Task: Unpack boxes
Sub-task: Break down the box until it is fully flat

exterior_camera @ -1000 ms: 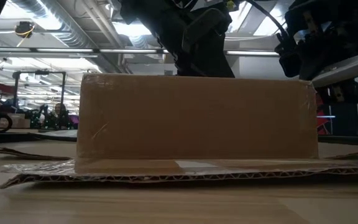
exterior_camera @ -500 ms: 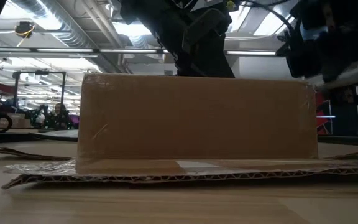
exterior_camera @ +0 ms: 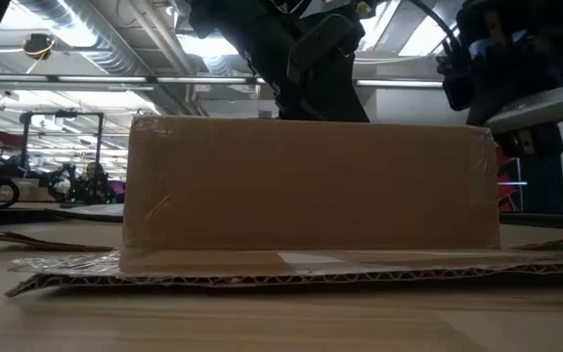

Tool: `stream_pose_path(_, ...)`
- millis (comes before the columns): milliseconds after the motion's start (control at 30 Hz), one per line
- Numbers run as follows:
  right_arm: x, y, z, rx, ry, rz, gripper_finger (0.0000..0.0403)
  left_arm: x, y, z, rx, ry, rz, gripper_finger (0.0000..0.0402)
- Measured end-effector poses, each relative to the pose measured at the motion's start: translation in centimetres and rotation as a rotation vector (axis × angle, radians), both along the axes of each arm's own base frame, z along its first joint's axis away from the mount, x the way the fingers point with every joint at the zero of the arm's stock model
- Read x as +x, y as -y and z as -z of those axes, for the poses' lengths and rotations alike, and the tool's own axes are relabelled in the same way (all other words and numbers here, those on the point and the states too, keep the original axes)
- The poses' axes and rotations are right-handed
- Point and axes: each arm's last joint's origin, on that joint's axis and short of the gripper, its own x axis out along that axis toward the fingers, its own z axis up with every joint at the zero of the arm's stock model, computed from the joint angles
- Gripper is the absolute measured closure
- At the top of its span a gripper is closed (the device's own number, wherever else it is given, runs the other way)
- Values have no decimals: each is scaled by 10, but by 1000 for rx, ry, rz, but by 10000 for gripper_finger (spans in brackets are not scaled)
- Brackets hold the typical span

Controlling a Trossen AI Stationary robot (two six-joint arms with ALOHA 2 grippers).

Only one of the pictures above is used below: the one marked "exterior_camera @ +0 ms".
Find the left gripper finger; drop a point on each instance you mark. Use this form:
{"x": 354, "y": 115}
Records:
{"x": 335, "y": 102}
{"x": 291, "y": 102}

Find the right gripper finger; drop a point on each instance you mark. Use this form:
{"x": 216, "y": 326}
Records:
{"x": 531, "y": 142}
{"x": 496, "y": 100}

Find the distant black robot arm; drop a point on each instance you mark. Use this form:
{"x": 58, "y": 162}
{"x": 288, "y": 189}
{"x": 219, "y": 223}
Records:
{"x": 61, "y": 178}

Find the metal rack with red bins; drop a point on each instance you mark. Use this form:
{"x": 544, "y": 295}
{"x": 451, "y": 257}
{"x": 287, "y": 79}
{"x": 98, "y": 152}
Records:
{"x": 508, "y": 186}

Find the long LED light bar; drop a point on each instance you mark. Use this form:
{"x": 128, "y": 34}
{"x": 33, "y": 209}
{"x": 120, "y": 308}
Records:
{"x": 115, "y": 79}

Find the person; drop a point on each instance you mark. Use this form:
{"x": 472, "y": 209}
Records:
{"x": 93, "y": 178}

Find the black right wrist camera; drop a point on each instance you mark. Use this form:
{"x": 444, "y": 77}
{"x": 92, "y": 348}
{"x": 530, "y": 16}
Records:
{"x": 457, "y": 90}

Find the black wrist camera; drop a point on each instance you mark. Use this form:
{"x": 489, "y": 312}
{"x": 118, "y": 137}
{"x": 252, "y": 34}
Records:
{"x": 325, "y": 44}
{"x": 457, "y": 90}

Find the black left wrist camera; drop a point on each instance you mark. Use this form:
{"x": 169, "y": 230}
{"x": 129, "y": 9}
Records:
{"x": 325, "y": 44}

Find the silver ventilation duct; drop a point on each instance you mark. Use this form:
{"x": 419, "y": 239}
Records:
{"x": 100, "y": 54}

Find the distant black station frame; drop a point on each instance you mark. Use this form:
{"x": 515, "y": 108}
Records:
{"x": 61, "y": 115}

